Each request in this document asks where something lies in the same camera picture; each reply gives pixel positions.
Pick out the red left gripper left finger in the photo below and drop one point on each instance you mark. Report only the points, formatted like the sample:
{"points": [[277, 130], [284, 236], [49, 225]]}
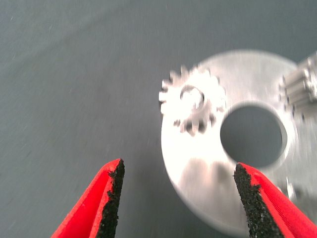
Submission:
{"points": [[94, 203]]}

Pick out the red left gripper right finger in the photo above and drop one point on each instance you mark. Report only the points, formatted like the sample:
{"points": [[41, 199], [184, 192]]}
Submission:
{"points": [[272, 210]]}

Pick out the round metal carrier plate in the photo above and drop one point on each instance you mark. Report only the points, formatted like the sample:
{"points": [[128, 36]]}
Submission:
{"points": [[198, 173]]}

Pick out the dark grey table cloth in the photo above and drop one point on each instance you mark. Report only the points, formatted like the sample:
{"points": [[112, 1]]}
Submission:
{"points": [[74, 99]]}

